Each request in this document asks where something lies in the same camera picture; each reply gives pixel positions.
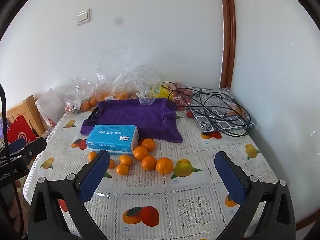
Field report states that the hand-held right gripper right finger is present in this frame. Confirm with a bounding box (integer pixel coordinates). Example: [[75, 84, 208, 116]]
[[214, 151, 296, 240]]

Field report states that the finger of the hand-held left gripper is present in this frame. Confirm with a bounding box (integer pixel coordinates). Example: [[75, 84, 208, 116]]
[[7, 138, 27, 153], [15, 137, 48, 165]]

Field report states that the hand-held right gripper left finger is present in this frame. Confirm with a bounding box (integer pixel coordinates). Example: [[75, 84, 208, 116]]
[[28, 149, 111, 240]]

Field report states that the bag of red fruits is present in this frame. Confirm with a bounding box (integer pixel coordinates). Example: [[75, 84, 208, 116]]
[[170, 81, 200, 112]]

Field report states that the red paper bag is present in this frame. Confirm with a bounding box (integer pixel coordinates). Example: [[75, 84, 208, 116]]
[[6, 114, 38, 145]]

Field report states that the wooden chair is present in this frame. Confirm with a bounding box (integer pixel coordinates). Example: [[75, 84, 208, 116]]
[[5, 95, 47, 140]]

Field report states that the blue tissue pack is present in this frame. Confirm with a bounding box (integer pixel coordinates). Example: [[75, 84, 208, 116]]
[[86, 124, 139, 155]]

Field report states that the white plastic bag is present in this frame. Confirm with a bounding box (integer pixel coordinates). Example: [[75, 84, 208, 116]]
[[34, 87, 66, 130]]

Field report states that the checked cloth in plastic wrap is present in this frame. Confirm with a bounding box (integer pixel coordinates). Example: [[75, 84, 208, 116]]
[[187, 87, 255, 133]]

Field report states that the clear bag with labelled tangerines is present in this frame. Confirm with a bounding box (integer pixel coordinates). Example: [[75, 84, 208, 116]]
[[64, 75, 98, 114]]

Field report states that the purple towel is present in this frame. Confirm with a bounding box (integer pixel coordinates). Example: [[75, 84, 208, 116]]
[[80, 97, 183, 143]]

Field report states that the tall clear bag of tangerines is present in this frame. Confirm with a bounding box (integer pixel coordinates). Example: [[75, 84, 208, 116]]
[[95, 47, 140, 100]]

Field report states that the crumpled clear plastic bag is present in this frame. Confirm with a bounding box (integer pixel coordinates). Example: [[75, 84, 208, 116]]
[[134, 65, 163, 107]]

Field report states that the yellow packet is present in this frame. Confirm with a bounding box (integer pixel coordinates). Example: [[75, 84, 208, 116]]
[[157, 85, 173, 99]]

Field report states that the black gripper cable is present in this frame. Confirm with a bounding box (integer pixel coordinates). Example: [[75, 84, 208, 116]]
[[0, 83, 25, 240]]

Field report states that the coiled black cable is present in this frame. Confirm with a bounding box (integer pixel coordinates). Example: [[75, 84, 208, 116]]
[[161, 81, 252, 137]]

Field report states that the white light switch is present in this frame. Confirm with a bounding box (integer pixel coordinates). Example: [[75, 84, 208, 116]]
[[76, 9, 91, 26]]

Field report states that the brown wooden door frame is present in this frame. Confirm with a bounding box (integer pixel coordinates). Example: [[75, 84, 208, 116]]
[[219, 0, 237, 90]]

